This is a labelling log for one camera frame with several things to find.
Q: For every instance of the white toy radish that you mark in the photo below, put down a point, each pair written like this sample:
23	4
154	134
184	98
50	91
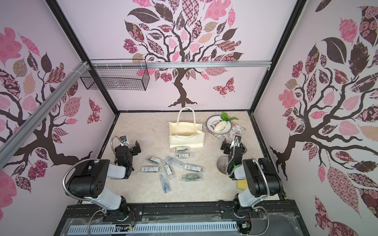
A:
225	118

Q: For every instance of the green compass set case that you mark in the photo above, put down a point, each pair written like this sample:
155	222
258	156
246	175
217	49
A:
191	177

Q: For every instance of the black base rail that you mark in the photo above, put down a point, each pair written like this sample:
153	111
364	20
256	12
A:
268	218

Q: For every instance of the white round plate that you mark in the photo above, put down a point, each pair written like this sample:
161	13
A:
213	121

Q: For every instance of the purple glass bowl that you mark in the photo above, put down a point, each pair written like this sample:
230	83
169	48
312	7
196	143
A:
222	164

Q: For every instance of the silver rail wall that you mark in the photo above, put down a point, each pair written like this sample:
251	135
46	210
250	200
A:
12	145
159	65

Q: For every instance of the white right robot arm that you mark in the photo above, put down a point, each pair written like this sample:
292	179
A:
260	174

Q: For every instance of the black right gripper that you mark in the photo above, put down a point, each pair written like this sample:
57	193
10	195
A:
231	147

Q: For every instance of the white cable duct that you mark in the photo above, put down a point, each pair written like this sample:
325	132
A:
153	228

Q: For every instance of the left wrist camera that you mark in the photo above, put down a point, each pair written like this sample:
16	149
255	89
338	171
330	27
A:
123	139

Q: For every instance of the labelled compass set case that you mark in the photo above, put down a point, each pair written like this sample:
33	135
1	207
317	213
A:
194	168

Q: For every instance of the blue compass set case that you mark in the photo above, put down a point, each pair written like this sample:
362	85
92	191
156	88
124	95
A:
165	184
175	162

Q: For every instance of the silver rail left wall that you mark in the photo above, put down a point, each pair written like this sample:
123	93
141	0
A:
12	145

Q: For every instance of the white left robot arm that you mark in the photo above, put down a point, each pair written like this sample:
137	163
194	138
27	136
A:
85	181

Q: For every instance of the yellow sponge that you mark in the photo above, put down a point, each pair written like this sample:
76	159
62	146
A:
242	184

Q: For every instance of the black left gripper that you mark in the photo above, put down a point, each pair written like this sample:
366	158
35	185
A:
135	149

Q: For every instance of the cream canvas tote bag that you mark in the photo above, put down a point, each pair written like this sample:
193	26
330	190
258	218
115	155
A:
187	134

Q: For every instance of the silver rail back wall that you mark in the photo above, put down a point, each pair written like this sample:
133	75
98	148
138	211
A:
159	65

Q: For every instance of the black wire basket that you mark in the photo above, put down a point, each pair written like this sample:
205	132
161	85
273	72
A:
117	76

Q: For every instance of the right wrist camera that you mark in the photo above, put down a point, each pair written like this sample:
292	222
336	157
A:
237	140

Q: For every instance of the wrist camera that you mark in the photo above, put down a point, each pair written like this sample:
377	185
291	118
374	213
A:
237	140
123	139

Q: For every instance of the floral rectangular tray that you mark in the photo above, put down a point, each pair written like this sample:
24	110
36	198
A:
229	137

